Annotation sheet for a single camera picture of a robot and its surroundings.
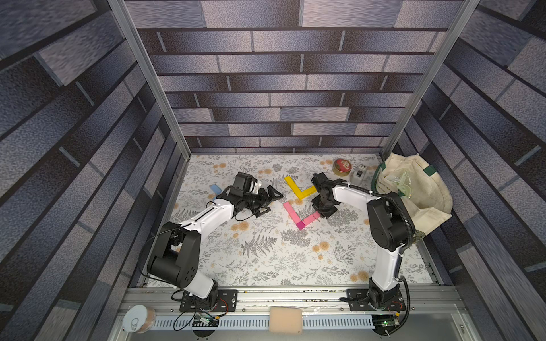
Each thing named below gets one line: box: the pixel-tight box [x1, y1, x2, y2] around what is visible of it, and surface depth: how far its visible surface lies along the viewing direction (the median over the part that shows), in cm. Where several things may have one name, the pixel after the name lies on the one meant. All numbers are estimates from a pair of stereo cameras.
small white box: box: [349, 164, 368, 184], surface depth 109 cm
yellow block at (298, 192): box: [293, 186, 305, 200], surface depth 105 cm
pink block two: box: [301, 214, 316, 226], surface depth 96 cm
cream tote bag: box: [371, 152, 453, 243], surface depth 89 cm
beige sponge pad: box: [268, 306, 303, 334], surface depth 72 cm
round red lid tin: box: [332, 158, 352, 177], surface depth 112 cm
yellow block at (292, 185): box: [284, 175, 304, 193], surface depth 109 cm
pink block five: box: [282, 201, 300, 219], surface depth 100 cm
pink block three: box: [289, 211, 302, 225], surface depth 97 cm
